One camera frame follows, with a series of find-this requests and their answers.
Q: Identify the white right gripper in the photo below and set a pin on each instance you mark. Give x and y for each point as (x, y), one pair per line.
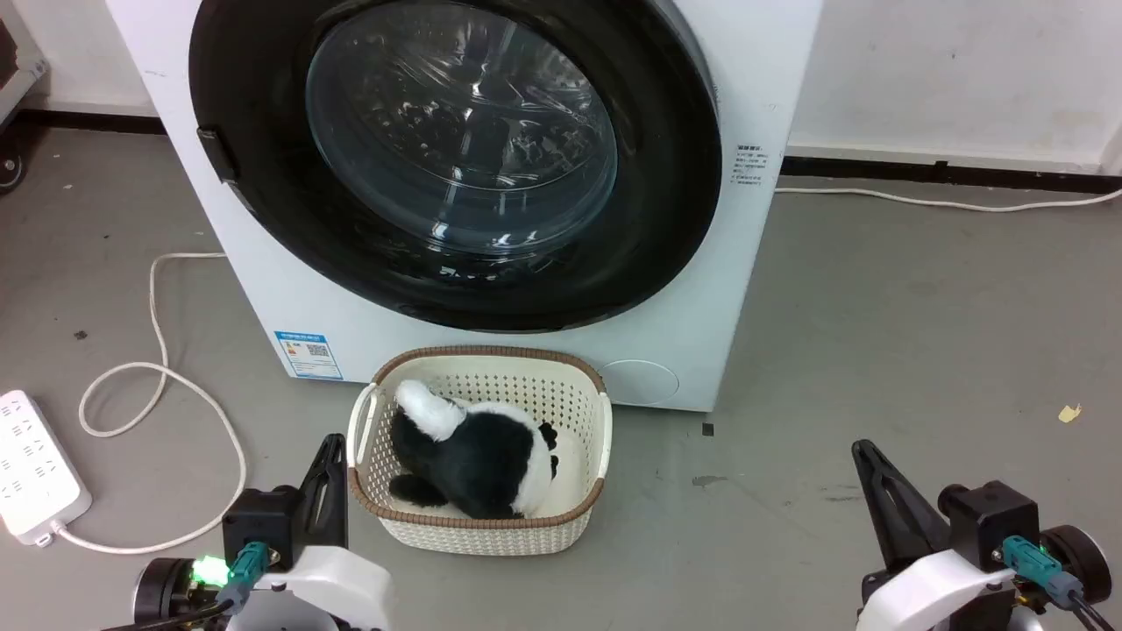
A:
(938, 587)

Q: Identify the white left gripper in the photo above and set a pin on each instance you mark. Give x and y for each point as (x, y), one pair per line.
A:
(337, 583)

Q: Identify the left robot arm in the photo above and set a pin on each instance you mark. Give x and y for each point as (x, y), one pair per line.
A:
(162, 592)

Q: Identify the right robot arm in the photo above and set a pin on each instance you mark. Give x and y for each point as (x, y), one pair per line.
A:
(1082, 556)

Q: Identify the black round washer door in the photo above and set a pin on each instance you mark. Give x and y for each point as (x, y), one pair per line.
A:
(666, 175)

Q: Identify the white front-load washing machine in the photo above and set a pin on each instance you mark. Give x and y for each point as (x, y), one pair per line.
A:
(745, 79)

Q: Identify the blue energy label sticker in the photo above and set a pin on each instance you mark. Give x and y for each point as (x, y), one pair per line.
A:
(308, 354)

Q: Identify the black and white panda plush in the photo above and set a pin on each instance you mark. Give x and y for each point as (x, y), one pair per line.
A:
(478, 456)

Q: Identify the yellow paper scrap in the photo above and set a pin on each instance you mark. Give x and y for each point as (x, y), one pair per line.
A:
(1069, 413)

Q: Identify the cream perforated laundry basket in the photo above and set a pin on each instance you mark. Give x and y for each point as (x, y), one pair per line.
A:
(478, 372)

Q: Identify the white power strip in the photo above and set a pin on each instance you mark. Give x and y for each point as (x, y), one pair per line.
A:
(31, 464)

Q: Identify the small text label sticker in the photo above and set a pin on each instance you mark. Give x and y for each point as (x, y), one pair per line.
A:
(751, 166)

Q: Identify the grey wheeled cart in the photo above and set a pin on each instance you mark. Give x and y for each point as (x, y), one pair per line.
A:
(12, 79)

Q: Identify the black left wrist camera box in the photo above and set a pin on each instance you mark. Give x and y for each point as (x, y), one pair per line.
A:
(261, 526)

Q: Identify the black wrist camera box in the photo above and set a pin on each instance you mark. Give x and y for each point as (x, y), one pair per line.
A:
(261, 526)
(990, 517)

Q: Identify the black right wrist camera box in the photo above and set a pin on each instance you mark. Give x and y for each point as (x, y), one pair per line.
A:
(990, 517)

